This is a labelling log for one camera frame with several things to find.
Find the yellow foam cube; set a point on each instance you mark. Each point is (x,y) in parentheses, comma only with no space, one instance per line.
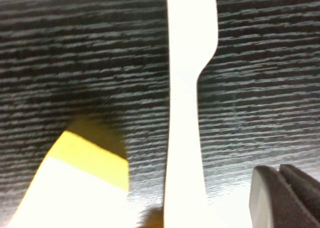
(75,183)

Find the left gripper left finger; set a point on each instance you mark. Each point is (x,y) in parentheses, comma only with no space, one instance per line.
(277,208)

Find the white plastic knife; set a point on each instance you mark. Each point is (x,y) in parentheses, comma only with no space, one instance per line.
(183,113)

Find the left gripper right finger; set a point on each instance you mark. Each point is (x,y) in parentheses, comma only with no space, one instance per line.
(305,188)

